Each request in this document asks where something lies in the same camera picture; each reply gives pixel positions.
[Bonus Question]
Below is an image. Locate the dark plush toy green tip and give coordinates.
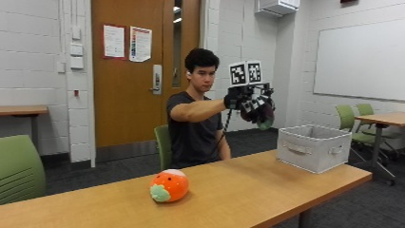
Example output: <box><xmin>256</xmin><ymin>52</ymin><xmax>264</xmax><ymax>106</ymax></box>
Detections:
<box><xmin>240</xmin><ymin>104</ymin><xmax>276</xmax><ymax>131</ymax></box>

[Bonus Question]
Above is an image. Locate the white marker cube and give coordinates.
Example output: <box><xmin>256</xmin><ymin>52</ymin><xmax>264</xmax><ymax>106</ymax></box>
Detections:
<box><xmin>227</xmin><ymin>60</ymin><xmax>265</xmax><ymax>87</ymax></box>

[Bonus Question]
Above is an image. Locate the the person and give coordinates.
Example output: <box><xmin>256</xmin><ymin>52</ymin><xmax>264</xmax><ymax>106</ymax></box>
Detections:
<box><xmin>164</xmin><ymin>47</ymin><xmax>233</xmax><ymax>170</ymax></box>

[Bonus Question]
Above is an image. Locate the grey fabric storage bin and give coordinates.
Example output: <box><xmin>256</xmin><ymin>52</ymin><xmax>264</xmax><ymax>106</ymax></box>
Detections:
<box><xmin>276</xmin><ymin>123</ymin><xmax>355</xmax><ymax>175</ymax></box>

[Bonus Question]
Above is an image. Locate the green chair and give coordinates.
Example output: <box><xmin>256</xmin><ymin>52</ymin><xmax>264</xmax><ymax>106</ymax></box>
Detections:
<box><xmin>355</xmin><ymin>103</ymin><xmax>405</xmax><ymax>161</ymax></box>
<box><xmin>335</xmin><ymin>104</ymin><xmax>381</xmax><ymax>163</ymax></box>
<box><xmin>0</xmin><ymin>134</ymin><xmax>47</xmax><ymax>206</ymax></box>
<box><xmin>154</xmin><ymin>123</ymin><xmax>174</xmax><ymax>172</ymax></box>

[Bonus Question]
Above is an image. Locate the narrow door window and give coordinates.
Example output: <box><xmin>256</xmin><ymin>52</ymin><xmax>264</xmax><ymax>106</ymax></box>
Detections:
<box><xmin>171</xmin><ymin>0</ymin><xmax>184</xmax><ymax>89</ymax></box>

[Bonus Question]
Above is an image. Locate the whiteboard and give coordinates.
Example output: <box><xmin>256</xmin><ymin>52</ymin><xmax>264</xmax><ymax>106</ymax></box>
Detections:
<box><xmin>313</xmin><ymin>18</ymin><xmax>405</xmax><ymax>103</ymax></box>

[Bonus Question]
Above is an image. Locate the wooden table metal leg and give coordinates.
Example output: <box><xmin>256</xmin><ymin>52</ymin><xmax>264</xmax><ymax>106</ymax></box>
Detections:
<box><xmin>353</xmin><ymin>110</ymin><xmax>405</xmax><ymax>187</ymax></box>

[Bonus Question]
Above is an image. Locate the wooden door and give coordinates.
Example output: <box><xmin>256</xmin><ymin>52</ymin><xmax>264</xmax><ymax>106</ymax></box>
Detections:
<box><xmin>91</xmin><ymin>0</ymin><xmax>203</xmax><ymax>149</ymax></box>

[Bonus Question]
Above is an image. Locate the orange round plush toy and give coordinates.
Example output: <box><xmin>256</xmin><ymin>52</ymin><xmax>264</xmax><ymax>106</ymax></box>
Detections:
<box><xmin>148</xmin><ymin>168</ymin><xmax>191</xmax><ymax>203</ymax></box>

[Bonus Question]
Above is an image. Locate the colourful printed poster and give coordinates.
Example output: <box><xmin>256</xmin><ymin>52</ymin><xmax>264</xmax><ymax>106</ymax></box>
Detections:
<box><xmin>128</xmin><ymin>26</ymin><xmax>154</xmax><ymax>64</ymax></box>

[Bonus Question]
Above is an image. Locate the white paper red border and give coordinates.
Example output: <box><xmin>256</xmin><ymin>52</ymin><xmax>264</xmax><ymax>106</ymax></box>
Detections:
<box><xmin>103</xmin><ymin>24</ymin><xmax>127</xmax><ymax>60</ymax></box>

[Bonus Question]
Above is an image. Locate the wooden side table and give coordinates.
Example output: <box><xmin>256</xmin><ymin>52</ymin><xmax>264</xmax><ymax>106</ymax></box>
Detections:
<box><xmin>0</xmin><ymin>104</ymin><xmax>51</xmax><ymax>150</ymax></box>

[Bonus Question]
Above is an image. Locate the black glove cable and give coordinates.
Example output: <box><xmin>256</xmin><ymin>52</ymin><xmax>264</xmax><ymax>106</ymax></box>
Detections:
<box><xmin>215</xmin><ymin>108</ymin><xmax>235</xmax><ymax>150</ymax></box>

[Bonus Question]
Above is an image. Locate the silver door handle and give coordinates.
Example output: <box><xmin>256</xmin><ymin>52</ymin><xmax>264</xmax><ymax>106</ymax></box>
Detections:
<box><xmin>148</xmin><ymin>64</ymin><xmax>164</xmax><ymax>96</ymax></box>

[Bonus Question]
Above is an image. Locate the white wall unit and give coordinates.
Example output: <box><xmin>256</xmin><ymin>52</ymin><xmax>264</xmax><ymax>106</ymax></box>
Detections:
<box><xmin>253</xmin><ymin>0</ymin><xmax>301</xmax><ymax>17</ymax></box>

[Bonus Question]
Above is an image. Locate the white wall switch box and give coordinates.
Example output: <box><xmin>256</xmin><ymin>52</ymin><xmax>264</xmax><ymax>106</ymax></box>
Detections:
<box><xmin>70</xmin><ymin>56</ymin><xmax>86</xmax><ymax>70</ymax></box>
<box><xmin>70</xmin><ymin>43</ymin><xmax>86</xmax><ymax>57</ymax></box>

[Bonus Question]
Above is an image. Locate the white wall conduit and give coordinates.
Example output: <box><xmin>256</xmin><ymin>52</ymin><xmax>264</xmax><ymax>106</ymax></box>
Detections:
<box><xmin>72</xmin><ymin>0</ymin><xmax>83</xmax><ymax>41</ymax></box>

